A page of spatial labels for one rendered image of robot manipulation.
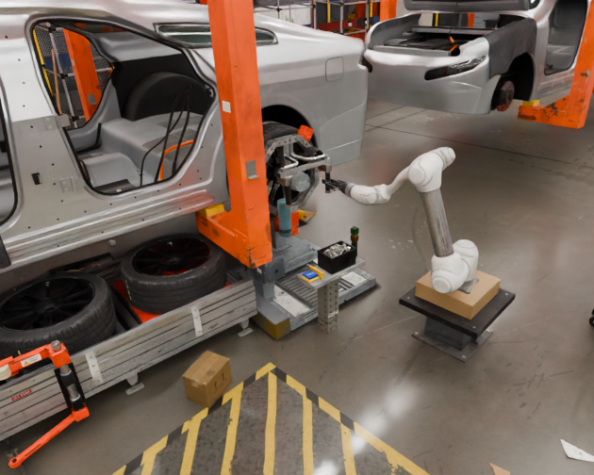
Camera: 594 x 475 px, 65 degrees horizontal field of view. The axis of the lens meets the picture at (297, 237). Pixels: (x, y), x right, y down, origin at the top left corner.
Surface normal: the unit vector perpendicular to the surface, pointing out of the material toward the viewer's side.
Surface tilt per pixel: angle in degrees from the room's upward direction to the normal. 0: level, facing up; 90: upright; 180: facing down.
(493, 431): 0
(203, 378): 0
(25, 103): 80
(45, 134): 88
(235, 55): 90
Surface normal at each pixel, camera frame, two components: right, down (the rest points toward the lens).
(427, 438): -0.04, -0.88
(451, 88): -0.38, 0.46
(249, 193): 0.62, 0.34
